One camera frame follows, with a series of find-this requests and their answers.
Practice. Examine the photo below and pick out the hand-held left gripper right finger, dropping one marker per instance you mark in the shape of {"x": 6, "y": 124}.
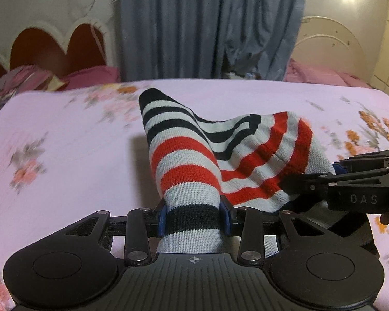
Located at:
{"x": 226, "y": 221}

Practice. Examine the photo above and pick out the purple pillow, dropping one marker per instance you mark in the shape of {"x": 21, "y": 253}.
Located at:
{"x": 90, "y": 76}

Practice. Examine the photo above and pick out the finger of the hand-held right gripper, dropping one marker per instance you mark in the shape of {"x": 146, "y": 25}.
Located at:
{"x": 363, "y": 160}
{"x": 306, "y": 184}

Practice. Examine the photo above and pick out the floral bed sheet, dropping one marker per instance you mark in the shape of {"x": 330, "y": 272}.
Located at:
{"x": 68, "y": 136}

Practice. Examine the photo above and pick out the heart-shaped red headboard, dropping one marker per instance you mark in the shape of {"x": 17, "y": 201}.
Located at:
{"x": 39, "y": 48}

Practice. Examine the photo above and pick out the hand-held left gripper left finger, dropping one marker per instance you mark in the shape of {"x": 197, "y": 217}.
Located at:
{"x": 162, "y": 223}

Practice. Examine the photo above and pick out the cream arched headboard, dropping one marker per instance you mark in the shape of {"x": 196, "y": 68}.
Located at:
{"x": 330, "y": 43}

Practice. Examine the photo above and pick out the blue-grey curtain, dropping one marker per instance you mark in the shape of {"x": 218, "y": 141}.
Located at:
{"x": 188, "y": 22}

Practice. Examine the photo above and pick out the pink bedding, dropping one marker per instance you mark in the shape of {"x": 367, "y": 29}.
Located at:
{"x": 317, "y": 73}

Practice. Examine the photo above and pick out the pink pillow left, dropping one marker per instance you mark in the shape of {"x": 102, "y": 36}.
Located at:
{"x": 19, "y": 82}

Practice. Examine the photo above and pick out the striped knit sweater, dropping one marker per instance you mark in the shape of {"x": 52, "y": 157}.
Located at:
{"x": 188, "y": 155}

